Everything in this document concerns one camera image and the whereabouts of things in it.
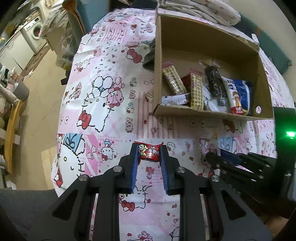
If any red white snack stick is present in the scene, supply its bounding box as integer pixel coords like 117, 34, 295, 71
161, 93, 191, 106

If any plaid wafer snack bar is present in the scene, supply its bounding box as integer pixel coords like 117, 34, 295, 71
162, 65, 187, 95

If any small red candy packet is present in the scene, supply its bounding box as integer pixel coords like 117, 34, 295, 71
135, 142, 164, 162

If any grey cloth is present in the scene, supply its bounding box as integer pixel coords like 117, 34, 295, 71
142, 39, 156, 71

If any pink cartoon bed sheet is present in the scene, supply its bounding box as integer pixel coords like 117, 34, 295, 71
51, 7, 295, 241

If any blue white snack bag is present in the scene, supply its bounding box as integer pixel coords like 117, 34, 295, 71
222, 76, 252, 115

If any teal mattress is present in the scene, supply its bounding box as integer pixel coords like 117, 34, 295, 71
234, 14, 292, 74

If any dark seaweed snack packet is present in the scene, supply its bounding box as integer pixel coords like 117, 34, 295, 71
205, 66, 228, 107

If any cream patterned blanket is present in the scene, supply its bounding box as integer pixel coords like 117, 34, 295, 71
157, 0, 241, 27

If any brown cardboard box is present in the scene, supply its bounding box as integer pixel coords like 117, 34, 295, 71
152, 14, 273, 121

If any yellow wooden chair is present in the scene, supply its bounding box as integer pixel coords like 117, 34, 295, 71
4, 100, 23, 173

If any white washing machine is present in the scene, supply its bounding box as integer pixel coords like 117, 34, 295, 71
21, 16, 47, 55

